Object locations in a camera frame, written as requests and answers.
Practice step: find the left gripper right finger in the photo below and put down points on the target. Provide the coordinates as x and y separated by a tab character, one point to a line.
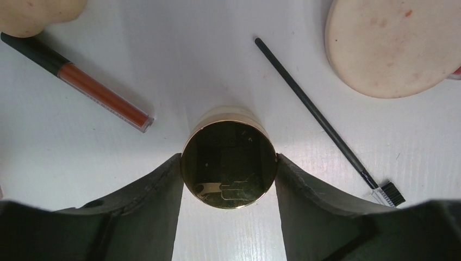
321	222

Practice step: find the orange lip gloss tube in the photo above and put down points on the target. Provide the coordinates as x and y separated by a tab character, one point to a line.
68	72

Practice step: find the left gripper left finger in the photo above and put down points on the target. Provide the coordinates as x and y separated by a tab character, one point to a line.
136	222

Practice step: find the red lip gloss tube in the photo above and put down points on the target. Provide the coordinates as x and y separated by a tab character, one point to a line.
456	75

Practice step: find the round beige powder puff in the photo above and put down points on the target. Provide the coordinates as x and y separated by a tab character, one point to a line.
393	49

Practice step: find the black brow brush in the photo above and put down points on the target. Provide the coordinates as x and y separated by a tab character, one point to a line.
388	194

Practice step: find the beige blender sponge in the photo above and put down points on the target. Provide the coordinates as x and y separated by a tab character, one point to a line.
26	18

